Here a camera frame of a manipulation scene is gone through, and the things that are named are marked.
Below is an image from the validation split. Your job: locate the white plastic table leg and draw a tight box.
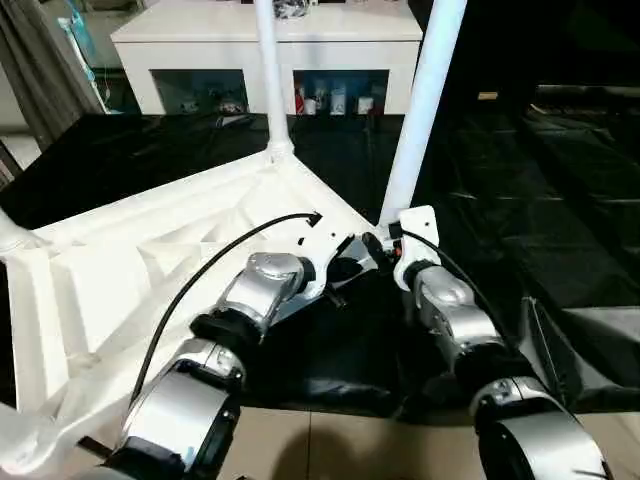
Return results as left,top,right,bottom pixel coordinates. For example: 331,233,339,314
252,0,298,163
0,212,35,255
377,0,469,229
0,405,56,476

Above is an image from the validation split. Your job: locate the white plastic table top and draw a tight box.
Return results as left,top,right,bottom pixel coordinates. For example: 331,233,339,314
0,153,389,477

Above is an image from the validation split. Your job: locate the black mat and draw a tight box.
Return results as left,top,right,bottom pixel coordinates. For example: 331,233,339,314
0,85,640,421

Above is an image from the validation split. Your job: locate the dark tangled small object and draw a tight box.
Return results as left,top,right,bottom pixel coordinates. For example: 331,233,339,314
274,0,317,20

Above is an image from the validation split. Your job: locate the white cabinet with glass doors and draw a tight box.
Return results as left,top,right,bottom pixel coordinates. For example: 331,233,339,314
110,0,424,117

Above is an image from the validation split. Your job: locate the light blue plastic item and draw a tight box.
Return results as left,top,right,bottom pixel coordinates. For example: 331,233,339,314
58,0,116,106

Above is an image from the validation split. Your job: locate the grey curtain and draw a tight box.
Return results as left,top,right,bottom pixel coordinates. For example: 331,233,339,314
0,0,106,151

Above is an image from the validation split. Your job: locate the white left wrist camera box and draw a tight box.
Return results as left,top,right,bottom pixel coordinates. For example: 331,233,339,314
296,214,357,301

